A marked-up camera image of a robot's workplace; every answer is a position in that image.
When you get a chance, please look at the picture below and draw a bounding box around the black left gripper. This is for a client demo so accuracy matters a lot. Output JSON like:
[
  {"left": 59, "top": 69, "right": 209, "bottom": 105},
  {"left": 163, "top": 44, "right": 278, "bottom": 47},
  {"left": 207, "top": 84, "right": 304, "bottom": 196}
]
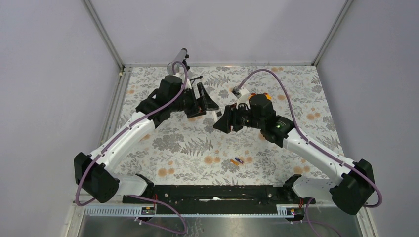
[{"left": 169, "top": 83, "right": 219, "bottom": 119}]

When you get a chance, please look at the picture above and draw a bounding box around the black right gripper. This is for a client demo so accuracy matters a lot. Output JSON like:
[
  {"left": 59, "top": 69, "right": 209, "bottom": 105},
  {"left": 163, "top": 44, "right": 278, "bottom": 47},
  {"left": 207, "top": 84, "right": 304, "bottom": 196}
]
[{"left": 213, "top": 101, "right": 264, "bottom": 134}]

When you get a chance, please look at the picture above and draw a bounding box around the blue purple battery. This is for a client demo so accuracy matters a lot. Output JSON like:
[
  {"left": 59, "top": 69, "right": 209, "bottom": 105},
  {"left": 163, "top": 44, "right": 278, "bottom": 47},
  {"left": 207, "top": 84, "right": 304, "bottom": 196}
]
[{"left": 235, "top": 158, "right": 244, "bottom": 164}]

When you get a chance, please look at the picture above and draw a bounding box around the orange battery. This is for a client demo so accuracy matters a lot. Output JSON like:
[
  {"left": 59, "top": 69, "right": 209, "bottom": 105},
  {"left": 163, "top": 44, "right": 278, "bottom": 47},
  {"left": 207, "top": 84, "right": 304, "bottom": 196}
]
[{"left": 230, "top": 159, "right": 239, "bottom": 165}]

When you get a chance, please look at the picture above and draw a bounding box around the white remote control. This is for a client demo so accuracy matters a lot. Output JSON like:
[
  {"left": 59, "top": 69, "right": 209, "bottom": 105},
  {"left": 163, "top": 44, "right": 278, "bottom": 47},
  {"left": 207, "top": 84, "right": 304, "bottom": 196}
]
[{"left": 211, "top": 111, "right": 222, "bottom": 122}]

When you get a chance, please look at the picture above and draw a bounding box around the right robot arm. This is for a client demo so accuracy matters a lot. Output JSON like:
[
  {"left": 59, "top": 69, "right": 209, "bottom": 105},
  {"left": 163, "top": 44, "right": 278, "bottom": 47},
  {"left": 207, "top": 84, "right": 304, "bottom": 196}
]
[{"left": 213, "top": 94, "right": 376, "bottom": 215}]

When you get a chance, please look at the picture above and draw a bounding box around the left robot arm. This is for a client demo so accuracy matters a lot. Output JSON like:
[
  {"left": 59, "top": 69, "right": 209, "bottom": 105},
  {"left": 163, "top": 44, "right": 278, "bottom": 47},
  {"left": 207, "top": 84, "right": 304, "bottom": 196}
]
[{"left": 74, "top": 76, "right": 219, "bottom": 206}]

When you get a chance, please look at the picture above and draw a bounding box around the black mini tripod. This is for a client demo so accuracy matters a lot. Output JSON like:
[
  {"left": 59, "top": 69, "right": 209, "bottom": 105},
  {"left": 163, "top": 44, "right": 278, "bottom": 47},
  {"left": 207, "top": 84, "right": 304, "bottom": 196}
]
[{"left": 182, "top": 54, "right": 203, "bottom": 85}]

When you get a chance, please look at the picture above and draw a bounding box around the silver metal tube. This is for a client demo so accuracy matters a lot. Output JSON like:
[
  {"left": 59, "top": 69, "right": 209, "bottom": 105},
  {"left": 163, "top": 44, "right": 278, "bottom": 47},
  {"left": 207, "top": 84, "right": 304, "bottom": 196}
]
[{"left": 167, "top": 48, "right": 190, "bottom": 75}]

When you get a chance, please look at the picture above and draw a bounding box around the floral table mat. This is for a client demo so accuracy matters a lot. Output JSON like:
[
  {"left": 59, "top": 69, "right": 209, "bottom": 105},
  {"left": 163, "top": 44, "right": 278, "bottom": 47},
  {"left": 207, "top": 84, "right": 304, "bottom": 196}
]
[{"left": 109, "top": 65, "right": 354, "bottom": 187}]

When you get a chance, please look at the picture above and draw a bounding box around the black base bar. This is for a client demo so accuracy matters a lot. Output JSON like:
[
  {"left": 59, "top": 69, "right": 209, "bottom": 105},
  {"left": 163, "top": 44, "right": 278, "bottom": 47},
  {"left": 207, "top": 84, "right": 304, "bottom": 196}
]
[{"left": 122, "top": 175, "right": 309, "bottom": 215}]

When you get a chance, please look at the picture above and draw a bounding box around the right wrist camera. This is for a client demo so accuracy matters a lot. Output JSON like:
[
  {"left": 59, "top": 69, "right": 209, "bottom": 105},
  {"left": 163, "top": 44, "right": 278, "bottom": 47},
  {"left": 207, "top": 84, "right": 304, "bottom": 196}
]
[{"left": 232, "top": 86, "right": 251, "bottom": 109}]

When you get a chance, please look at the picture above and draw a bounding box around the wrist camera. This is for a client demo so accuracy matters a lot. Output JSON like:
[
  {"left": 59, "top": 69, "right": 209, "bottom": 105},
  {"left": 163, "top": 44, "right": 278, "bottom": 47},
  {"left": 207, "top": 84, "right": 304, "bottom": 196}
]
[
  {"left": 232, "top": 86, "right": 251, "bottom": 109},
  {"left": 171, "top": 73, "right": 190, "bottom": 83}
]

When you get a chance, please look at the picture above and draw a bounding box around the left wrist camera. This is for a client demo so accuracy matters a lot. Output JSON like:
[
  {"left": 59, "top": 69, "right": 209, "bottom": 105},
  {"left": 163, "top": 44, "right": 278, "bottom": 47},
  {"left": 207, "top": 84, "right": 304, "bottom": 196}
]
[{"left": 171, "top": 73, "right": 190, "bottom": 83}]

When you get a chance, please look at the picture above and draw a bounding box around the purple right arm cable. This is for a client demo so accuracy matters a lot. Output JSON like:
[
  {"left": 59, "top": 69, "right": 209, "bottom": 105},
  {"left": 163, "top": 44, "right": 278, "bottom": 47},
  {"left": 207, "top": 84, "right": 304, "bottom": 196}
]
[{"left": 235, "top": 69, "right": 383, "bottom": 209}]

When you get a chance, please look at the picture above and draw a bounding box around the white cable duct rail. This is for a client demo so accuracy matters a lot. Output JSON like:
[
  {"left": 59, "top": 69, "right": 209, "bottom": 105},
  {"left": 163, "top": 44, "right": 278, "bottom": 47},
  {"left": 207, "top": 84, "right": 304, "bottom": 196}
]
[{"left": 84, "top": 204, "right": 305, "bottom": 219}]

